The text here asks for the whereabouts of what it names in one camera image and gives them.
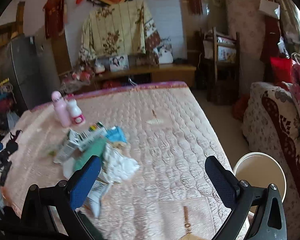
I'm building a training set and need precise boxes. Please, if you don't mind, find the white floral bag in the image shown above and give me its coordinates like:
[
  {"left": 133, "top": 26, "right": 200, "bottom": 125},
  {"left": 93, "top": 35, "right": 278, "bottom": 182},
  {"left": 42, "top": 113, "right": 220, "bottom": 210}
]
[{"left": 159, "top": 39, "right": 173, "bottom": 63}]

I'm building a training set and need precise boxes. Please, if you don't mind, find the white green carton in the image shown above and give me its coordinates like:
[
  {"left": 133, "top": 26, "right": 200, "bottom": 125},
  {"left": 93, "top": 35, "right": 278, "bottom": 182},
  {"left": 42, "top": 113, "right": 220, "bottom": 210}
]
[{"left": 76, "top": 122, "right": 108, "bottom": 152}]

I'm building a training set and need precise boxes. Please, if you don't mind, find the red bag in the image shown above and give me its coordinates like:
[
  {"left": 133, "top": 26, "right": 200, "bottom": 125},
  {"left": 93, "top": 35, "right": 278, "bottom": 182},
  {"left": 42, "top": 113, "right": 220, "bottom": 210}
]
[{"left": 270, "top": 56, "right": 297, "bottom": 84}]

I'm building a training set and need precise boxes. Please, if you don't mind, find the cream floral cloth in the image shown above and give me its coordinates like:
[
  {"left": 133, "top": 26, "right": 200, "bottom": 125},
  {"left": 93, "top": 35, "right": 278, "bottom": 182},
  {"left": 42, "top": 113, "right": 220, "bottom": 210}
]
[{"left": 81, "top": 0, "right": 162, "bottom": 58}]

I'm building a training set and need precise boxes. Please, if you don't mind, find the wooden low cabinet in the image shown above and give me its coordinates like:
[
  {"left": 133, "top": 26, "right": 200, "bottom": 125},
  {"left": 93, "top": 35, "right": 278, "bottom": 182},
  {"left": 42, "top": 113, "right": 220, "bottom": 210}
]
[{"left": 59, "top": 64, "right": 197, "bottom": 90}]

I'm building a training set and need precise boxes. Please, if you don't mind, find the grey white carton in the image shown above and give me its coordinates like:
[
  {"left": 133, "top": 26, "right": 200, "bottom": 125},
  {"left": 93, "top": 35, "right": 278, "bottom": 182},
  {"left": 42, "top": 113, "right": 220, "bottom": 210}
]
[{"left": 54, "top": 129, "right": 79, "bottom": 164}]

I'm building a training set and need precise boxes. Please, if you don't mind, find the beige curtain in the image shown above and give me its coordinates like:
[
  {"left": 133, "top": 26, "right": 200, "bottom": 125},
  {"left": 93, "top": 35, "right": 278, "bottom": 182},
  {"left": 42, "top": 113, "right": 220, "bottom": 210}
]
[{"left": 272, "top": 0, "right": 300, "bottom": 55}]

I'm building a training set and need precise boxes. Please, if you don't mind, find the white bottle pink label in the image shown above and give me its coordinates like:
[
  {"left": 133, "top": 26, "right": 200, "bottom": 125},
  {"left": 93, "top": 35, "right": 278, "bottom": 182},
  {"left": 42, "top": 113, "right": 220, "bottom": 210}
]
[{"left": 65, "top": 94, "right": 86, "bottom": 126}]

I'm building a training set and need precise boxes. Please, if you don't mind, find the colourful clutter pile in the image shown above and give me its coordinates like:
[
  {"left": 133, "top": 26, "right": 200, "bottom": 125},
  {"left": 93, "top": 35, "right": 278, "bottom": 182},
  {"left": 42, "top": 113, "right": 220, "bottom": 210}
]
[{"left": 0, "top": 77, "right": 18, "bottom": 140}]

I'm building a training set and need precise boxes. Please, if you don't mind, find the upright floral mattress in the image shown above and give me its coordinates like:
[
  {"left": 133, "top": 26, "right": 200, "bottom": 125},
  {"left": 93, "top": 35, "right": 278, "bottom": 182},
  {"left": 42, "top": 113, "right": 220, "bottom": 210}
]
[{"left": 225, "top": 0, "right": 267, "bottom": 85}]

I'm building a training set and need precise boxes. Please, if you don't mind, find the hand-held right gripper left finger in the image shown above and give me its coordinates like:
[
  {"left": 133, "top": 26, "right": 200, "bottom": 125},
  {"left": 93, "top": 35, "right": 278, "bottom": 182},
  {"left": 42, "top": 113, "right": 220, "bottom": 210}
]
[{"left": 20, "top": 155, "right": 103, "bottom": 240}]

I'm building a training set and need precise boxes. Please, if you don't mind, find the pink quilted mattress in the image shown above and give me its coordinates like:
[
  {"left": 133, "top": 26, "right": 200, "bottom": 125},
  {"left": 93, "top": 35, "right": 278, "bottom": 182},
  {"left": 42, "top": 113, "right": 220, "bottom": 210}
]
[{"left": 2, "top": 81, "right": 250, "bottom": 240}]

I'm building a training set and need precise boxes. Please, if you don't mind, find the white paper bag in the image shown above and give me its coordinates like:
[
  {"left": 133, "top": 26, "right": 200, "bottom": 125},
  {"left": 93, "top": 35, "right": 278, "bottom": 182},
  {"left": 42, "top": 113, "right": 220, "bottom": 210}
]
[{"left": 259, "top": 0, "right": 281, "bottom": 20}]

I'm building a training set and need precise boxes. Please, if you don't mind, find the blue packet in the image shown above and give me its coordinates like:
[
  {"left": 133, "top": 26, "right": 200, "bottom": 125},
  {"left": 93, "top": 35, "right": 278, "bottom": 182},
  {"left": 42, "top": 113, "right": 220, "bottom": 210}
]
[{"left": 106, "top": 126, "right": 128, "bottom": 147}]

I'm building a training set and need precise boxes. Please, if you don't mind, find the floral fabric bundle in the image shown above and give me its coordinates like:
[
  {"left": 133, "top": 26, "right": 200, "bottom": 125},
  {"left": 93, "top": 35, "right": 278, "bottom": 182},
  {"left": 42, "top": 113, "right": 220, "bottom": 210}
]
[{"left": 60, "top": 50, "right": 106, "bottom": 92}]

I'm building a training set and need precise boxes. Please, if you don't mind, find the grey refrigerator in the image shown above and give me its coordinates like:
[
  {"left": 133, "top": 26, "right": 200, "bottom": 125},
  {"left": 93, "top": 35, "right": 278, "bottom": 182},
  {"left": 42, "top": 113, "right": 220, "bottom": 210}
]
[{"left": 10, "top": 36, "right": 62, "bottom": 110}]

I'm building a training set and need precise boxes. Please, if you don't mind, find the red wall hanging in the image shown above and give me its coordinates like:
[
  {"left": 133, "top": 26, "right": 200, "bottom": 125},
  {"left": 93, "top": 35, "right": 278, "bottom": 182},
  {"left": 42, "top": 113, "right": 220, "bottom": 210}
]
[{"left": 44, "top": 0, "right": 67, "bottom": 39}]

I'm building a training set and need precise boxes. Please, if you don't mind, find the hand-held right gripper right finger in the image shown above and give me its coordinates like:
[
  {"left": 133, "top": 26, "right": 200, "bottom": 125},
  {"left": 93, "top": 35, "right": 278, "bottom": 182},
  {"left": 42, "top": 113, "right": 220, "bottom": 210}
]
[{"left": 205, "top": 156, "right": 288, "bottom": 240}]

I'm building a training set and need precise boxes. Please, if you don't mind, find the white plastic bucket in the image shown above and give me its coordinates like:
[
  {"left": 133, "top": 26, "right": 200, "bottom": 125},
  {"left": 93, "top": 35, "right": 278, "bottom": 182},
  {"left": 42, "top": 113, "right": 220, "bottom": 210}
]
[{"left": 233, "top": 152, "right": 287, "bottom": 214}]

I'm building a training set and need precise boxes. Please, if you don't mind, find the framed photo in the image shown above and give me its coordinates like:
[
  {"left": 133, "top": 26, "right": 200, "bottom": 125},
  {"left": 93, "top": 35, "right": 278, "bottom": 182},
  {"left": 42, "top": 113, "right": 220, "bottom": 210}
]
[{"left": 109, "top": 54, "right": 129, "bottom": 72}]

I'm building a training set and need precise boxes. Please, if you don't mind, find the white printed plastic packet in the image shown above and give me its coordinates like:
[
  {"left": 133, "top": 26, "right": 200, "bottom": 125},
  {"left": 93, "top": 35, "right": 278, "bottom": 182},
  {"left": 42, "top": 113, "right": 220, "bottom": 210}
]
[{"left": 86, "top": 179, "right": 113, "bottom": 218}]

